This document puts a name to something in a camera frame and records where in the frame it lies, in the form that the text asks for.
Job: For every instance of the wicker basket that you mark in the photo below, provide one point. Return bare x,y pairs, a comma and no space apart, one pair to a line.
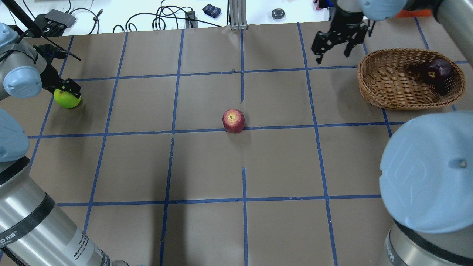
390,79

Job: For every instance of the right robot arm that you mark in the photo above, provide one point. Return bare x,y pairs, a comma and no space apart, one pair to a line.
426,181

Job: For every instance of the black power adapter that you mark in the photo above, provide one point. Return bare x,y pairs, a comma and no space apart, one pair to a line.
190,19

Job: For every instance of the aluminium frame post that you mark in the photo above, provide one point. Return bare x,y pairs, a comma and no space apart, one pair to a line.
237,14

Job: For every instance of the grey usb hub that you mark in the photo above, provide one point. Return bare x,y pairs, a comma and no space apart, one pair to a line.
55,22

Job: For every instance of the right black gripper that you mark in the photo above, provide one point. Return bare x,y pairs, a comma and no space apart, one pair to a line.
344,21

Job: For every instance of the orange round object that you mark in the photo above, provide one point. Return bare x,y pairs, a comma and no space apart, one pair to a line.
414,13

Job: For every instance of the round grey puck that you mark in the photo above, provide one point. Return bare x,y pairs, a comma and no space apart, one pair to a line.
278,14

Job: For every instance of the black monitor stand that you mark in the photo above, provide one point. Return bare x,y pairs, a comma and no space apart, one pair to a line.
32,29

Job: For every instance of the dark checkered pouch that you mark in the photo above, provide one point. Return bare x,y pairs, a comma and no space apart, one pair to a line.
212,11

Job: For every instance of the dark red apple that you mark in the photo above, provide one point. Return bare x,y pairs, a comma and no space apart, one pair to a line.
436,71

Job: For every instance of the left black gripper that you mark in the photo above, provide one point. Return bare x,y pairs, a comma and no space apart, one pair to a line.
49,76

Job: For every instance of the green apple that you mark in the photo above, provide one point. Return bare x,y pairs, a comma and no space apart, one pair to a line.
66,99

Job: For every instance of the red yellow apple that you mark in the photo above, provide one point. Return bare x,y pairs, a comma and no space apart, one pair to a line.
233,121

